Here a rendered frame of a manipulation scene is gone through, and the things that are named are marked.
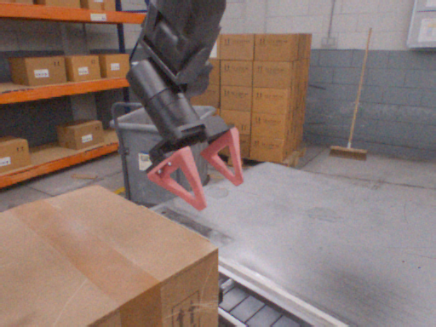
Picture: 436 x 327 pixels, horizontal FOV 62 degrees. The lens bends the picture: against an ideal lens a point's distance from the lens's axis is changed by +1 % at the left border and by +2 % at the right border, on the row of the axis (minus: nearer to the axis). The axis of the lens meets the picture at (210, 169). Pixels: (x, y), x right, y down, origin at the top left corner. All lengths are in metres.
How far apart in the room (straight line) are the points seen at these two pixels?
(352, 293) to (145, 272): 0.58
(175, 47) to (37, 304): 0.31
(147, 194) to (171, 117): 2.30
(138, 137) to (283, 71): 1.64
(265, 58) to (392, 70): 1.74
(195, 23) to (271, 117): 3.29
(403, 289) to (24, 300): 0.78
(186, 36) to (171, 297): 0.29
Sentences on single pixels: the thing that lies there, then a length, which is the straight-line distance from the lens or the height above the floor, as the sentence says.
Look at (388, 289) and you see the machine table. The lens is 0.95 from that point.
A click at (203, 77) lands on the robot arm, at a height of 1.31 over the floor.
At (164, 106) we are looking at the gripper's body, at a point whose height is 1.28.
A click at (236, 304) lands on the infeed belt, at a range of 0.74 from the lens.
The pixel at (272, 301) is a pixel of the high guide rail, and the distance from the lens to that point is 0.63.
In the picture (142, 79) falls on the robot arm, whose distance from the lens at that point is 0.48.
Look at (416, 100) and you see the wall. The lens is 4.83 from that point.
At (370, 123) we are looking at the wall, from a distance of 4.94.
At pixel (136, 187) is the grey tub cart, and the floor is 0.30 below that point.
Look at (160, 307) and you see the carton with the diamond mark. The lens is 0.43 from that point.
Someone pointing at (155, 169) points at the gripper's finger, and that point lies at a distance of 0.44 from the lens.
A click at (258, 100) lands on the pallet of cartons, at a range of 3.70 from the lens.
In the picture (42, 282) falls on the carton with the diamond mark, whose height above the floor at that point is 1.12.
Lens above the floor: 1.37
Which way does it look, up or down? 20 degrees down
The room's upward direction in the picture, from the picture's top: straight up
